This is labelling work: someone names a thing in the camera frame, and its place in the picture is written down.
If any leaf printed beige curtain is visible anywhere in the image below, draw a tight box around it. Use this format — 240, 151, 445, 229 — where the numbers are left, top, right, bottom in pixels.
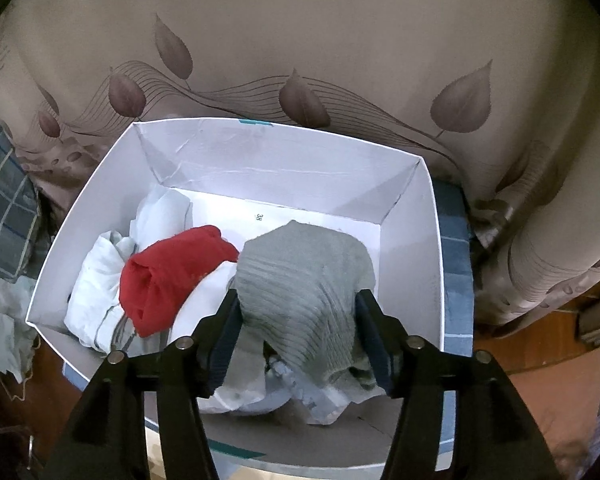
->
0, 0, 600, 328

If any plaid cloth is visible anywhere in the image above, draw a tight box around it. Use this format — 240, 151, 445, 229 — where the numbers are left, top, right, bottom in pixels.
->
0, 100, 46, 283

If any white plastic bag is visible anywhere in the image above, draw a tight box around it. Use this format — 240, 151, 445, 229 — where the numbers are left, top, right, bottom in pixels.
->
0, 265, 41, 386

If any white cardboard box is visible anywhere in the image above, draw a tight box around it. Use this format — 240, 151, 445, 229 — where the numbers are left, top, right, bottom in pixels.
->
25, 117, 448, 471

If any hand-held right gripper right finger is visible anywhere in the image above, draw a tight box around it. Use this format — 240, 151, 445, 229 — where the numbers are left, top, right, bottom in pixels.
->
355, 287, 556, 480

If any red underwear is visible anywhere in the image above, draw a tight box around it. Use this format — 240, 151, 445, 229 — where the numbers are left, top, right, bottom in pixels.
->
119, 225, 241, 338

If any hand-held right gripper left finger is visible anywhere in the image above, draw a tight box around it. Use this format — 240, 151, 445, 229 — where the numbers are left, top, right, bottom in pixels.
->
42, 287, 241, 480

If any white underwear with grey trim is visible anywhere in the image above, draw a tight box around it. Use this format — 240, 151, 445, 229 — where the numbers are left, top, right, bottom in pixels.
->
62, 230, 146, 356

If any grey ribbed underwear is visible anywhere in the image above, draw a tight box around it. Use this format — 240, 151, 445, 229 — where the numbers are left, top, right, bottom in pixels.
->
235, 220, 381, 393

